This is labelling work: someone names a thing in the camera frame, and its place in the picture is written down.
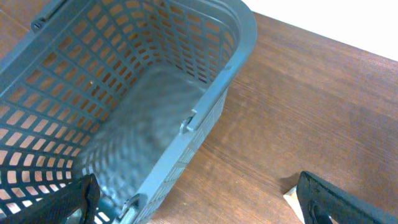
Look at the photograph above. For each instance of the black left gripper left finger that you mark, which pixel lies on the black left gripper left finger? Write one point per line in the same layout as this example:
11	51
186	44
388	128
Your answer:
82	194

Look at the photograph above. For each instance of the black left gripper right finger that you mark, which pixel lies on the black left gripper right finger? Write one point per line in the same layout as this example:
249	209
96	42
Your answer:
323	202

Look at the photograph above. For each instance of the small orange white packet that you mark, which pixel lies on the small orange white packet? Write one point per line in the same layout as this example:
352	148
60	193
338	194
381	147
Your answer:
291	198

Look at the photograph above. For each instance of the grey plastic mesh basket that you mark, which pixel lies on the grey plastic mesh basket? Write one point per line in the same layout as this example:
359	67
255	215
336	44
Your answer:
125	90

